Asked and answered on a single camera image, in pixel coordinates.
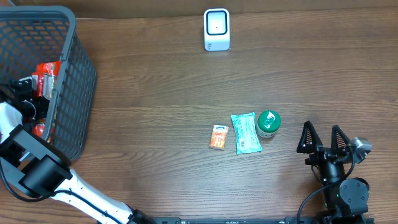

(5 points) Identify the long spaghetti pasta package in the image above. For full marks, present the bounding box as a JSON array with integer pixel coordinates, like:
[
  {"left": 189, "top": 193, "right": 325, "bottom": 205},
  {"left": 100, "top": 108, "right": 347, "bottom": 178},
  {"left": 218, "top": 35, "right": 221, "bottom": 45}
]
[{"left": 32, "top": 61, "right": 61, "bottom": 137}]

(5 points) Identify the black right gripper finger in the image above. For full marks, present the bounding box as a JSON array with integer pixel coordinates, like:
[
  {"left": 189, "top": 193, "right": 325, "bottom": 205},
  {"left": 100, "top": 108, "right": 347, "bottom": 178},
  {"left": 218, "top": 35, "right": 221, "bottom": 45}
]
[
  {"left": 331, "top": 125, "right": 350, "bottom": 149},
  {"left": 297, "top": 121, "right": 323, "bottom": 154}
]

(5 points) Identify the white barcode scanner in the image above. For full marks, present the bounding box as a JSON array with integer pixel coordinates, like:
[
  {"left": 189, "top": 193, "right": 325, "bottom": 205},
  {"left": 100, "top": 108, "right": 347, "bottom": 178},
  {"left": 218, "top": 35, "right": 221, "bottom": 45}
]
[{"left": 203, "top": 8, "right": 231, "bottom": 52}]

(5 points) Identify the green lid jar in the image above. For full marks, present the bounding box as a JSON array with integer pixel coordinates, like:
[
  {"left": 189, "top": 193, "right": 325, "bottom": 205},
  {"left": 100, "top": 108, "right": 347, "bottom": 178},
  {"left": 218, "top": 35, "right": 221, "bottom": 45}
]
[{"left": 256, "top": 110, "right": 281, "bottom": 138}]

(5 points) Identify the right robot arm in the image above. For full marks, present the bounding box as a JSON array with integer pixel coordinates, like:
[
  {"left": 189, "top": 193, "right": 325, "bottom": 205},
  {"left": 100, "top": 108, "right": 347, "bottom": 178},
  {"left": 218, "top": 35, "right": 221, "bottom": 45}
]
[{"left": 295, "top": 121, "right": 374, "bottom": 223}]

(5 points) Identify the orange kleenex tissue pack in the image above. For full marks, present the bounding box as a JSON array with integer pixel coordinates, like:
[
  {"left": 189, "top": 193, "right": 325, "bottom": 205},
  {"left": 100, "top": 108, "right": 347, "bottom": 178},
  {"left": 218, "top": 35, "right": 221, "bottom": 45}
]
[{"left": 209, "top": 125, "right": 229, "bottom": 151}]

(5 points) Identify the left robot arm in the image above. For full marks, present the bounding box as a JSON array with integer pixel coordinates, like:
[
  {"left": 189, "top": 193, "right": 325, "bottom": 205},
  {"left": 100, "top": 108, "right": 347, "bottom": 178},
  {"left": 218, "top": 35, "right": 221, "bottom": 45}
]
[{"left": 1, "top": 91, "right": 154, "bottom": 223}]

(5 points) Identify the teal wet wipes pack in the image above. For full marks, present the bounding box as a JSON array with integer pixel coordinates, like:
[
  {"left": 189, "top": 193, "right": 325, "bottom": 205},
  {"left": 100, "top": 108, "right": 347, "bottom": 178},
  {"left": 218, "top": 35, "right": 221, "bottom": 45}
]
[{"left": 231, "top": 112, "right": 262, "bottom": 155}]

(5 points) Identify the grey plastic shopping basket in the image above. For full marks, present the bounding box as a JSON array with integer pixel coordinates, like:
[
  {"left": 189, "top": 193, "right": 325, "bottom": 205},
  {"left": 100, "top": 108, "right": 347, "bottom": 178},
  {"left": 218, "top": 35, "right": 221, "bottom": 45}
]
[{"left": 1, "top": 6, "right": 97, "bottom": 161}]

